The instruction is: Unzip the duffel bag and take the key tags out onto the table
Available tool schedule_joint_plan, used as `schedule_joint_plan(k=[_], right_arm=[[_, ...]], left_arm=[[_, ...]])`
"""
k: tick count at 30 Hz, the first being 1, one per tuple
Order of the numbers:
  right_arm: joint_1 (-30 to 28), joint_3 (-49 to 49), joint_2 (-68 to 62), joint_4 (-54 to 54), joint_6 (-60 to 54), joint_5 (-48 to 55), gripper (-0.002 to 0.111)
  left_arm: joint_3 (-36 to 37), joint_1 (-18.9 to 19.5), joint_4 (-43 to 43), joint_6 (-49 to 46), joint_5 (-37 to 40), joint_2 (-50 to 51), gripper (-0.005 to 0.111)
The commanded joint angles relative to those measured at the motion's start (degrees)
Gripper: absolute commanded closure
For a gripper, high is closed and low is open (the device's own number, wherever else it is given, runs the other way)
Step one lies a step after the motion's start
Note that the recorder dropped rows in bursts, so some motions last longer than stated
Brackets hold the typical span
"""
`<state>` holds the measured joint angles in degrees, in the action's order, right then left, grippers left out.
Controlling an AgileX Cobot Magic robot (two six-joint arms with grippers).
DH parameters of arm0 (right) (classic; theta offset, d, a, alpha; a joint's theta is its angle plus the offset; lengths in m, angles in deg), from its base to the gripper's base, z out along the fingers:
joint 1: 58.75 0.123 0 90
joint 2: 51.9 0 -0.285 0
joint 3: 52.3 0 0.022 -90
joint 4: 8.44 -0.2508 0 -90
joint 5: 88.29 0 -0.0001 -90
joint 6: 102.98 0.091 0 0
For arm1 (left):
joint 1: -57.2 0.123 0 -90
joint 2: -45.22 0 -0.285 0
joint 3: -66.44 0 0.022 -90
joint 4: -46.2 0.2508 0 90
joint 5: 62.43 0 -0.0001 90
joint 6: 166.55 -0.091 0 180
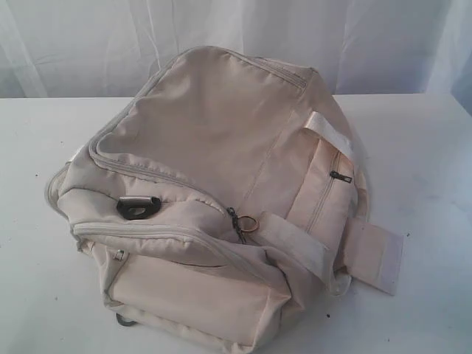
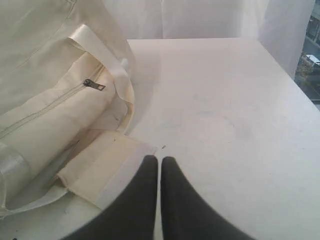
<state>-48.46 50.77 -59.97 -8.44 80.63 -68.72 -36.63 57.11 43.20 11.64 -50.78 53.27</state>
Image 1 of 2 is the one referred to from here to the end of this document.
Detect white background curtain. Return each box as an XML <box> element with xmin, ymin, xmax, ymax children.
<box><xmin>1</xmin><ymin>1</ymin><xmax>471</xmax><ymax>97</ymax></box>

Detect brass zipper pull ring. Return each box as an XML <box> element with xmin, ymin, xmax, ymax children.
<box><xmin>243</xmin><ymin>215</ymin><xmax>263</xmax><ymax>235</ymax></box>

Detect beige fabric duffel bag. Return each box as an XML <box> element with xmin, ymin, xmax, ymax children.
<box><xmin>47</xmin><ymin>46</ymin><xmax>403</xmax><ymax>346</ymax></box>

